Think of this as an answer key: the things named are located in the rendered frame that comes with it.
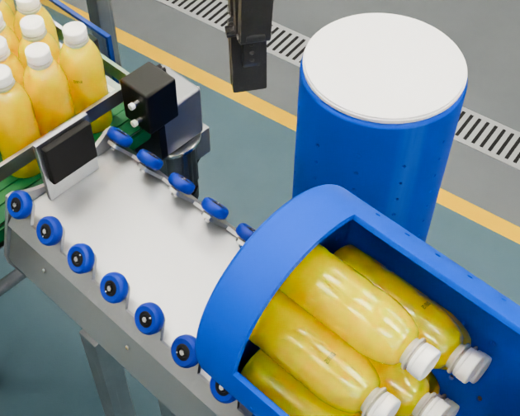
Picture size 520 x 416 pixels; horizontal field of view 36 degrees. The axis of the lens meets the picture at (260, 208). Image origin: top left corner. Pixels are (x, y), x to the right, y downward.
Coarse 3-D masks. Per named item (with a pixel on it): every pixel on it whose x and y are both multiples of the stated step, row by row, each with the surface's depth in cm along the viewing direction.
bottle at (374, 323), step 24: (312, 264) 91; (336, 264) 91; (288, 288) 92; (312, 288) 90; (336, 288) 89; (360, 288) 88; (312, 312) 91; (336, 312) 88; (360, 312) 87; (384, 312) 86; (408, 312) 88; (360, 336) 87; (384, 336) 86; (408, 336) 86; (384, 360) 87; (408, 360) 86
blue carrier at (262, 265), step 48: (336, 192) 95; (288, 240) 88; (336, 240) 107; (384, 240) 90; (240, 288) 88; (432, 288) 103; (480, 288) 87; (240, 336) 88; (480, 336) 100; (240, 384) 90; (480, 384) 102
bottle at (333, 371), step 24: (264, 312) 93; (288, 312) 92; (264, 336) 92; (288, 336) 91; (312, 336) 90; (336, 336) 91; (288, 360) 91; (312, 360) 89; (336, 360) 88; (360, 360) 89; (312, 384) 89; (336, 384) 88; (360, 384) 87; (336, 408) 89; (360, 408) 88
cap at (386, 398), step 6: (384, 396) 88; (390, 396) 88; (378, 402) 87; (384, 402) 87; (390, 402) 87; (396, 402) 87; (372, 408) 87; (378, 408) 87; (384, 408) 87; (390, 408) 87; (396, 408) 88; (372, 414) 87; (378, 414) 87; (384, 414) 86; (390, 414) 88
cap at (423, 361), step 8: (424, 344) 86; (416, 352) 85; (424, 352) 85; (432, 352) 85; (440, 352) 86; (416, 360) 85; (424, 360) 85; (432, 360) 85; (408, 368) 86; (416, 368) 85; (424, 368) 85; (432, 368) 88; (416, 376) 86; (424, 376) 87
